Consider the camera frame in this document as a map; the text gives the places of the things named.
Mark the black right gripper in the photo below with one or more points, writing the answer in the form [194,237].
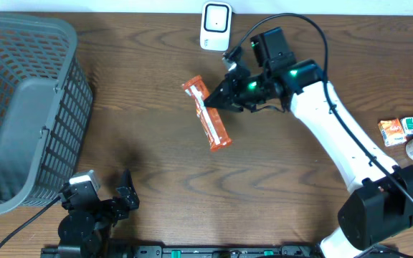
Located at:
[226,89]

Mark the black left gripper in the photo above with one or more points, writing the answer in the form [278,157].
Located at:
[127,191]

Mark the orange chocolate bar wrapper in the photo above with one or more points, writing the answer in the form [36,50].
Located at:
[209,117]

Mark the small orange box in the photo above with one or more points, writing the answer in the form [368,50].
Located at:
[392,132]

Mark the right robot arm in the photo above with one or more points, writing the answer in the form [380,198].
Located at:
[380,202]

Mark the white barcode scanner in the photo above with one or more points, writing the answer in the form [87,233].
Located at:
[216,22]

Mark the grey plastic basket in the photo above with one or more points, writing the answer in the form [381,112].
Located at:
[45,107]

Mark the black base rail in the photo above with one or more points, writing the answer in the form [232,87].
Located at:
[297,251]

